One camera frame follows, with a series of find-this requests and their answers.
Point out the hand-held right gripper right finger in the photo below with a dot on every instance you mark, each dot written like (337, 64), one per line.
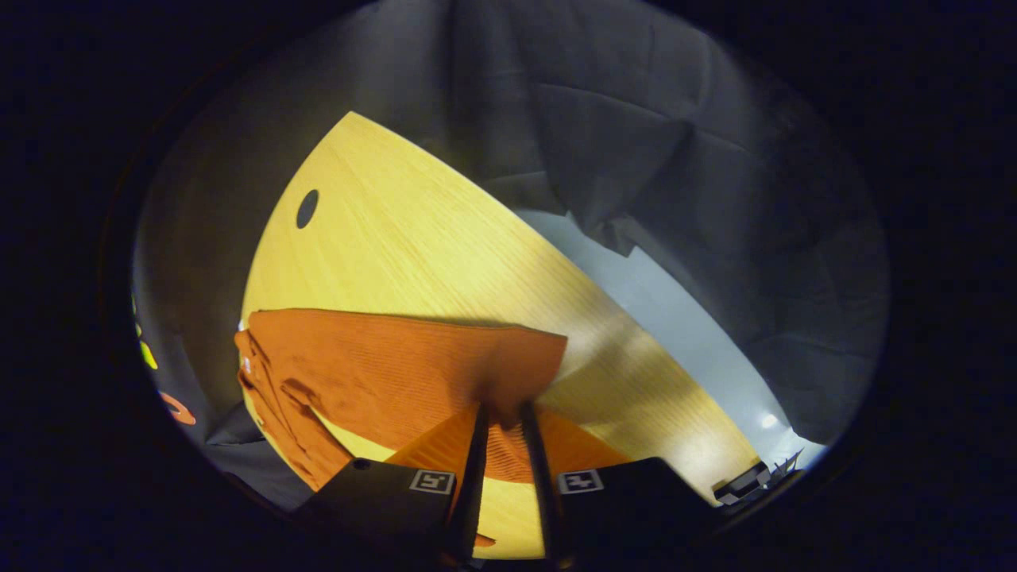
(542, 485)

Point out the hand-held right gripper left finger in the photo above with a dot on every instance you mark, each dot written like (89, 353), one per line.
(470, 485)

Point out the orange ribbed cardigan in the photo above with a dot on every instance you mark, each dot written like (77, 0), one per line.
(381, 365)

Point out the black and white box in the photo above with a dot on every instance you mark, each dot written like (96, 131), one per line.
(747, 481)

